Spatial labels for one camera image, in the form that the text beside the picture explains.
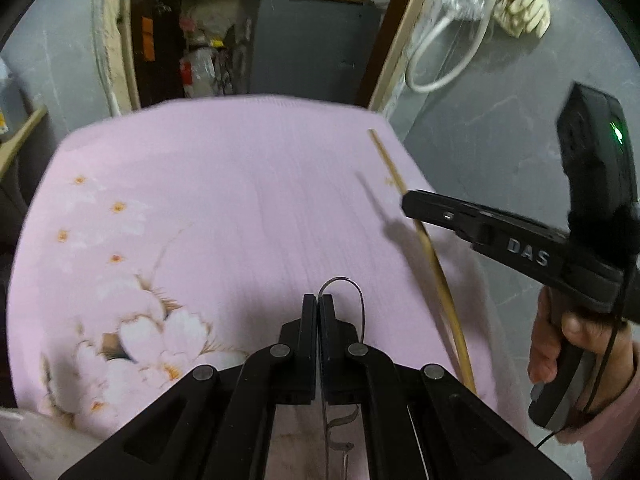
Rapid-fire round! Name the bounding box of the beige counter ledge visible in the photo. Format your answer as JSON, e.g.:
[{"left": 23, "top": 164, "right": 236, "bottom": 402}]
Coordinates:
[{"left": 0, "top": 105, "right": 48, "bottom": 182}]

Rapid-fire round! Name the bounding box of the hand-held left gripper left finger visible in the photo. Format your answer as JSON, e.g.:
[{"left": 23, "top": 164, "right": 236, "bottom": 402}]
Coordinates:
[{"left": 57, "top": 295, "right": 319, "bottom": 480}]

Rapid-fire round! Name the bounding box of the wooden door frame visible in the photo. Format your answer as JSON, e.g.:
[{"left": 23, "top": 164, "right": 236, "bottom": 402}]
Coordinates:
[{"left": 102, "top": 0, "right": 442, "bottom": 122}]

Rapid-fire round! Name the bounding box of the metal spoon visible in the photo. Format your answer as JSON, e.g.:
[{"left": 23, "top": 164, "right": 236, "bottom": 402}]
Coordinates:
[{"left": 317, "top": 276, "right": 366, "bottom": 480}]

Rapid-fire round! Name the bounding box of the dark wooden door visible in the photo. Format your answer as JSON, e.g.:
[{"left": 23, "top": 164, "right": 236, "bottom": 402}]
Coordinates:
[{"left": 145, "top": 0, "right": 187, "bottom": 102}]

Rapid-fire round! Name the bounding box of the clear plastic bag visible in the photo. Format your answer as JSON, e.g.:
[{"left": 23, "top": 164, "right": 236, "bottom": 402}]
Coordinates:
[{"left": 435, "top": 0, "right": 497, "bottom": 24}]

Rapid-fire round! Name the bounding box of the person's right hand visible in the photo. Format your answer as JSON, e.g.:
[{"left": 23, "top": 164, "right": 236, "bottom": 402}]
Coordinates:
[{"left": 529, "top": 287, "right": 640, "bottom": 417}]

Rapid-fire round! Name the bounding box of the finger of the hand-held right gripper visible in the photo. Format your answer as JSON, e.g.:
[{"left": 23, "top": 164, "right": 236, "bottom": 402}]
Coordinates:
[{"left": 401, "top": 189, "right": 483, "bottom": 250}]

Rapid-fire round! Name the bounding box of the grey metal cabinet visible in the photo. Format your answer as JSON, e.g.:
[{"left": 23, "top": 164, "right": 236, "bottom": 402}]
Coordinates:
[{"left": 248, "top": 0, "right": 384, "bottom": 107}]

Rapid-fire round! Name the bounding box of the person's right forearm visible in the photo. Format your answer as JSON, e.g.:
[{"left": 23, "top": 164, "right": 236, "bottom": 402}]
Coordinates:
[{"left": 555, "top": 360, "right": 640, "bottom": 480}]

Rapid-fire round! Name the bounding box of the translucent white container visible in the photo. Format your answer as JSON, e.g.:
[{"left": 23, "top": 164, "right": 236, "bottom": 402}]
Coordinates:
[{"left": 0, "top": 406, "right": 103, "bottom": 480}]

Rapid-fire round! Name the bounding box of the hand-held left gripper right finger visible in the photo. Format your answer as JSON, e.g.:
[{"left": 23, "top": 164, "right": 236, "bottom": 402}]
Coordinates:
[{"left": 320, "top": 295, "right": 573, "bottom": 480}]

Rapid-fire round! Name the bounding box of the wooden chopstick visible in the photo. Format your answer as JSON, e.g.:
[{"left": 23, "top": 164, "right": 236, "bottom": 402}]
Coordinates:
[{"left": 368, "top": 128, "right": 478, "bottom": 395}]

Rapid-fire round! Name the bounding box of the white hose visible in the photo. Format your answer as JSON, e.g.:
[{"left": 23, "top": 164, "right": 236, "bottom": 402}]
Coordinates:
[{"left": 405, "top": 0, "right": 502, "bottom": 94}]

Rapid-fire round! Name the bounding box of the pink floral blanket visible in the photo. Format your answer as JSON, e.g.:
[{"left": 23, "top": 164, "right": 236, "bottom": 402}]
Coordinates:
[{"left": 7, "top": 92, "right": 531, "bottom": 480}]

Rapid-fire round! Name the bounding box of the clear plastic jug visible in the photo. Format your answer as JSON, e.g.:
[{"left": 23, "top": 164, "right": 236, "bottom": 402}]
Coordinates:
[{"left": 180, "top": 47, "right": 217, "bottom": 99}]

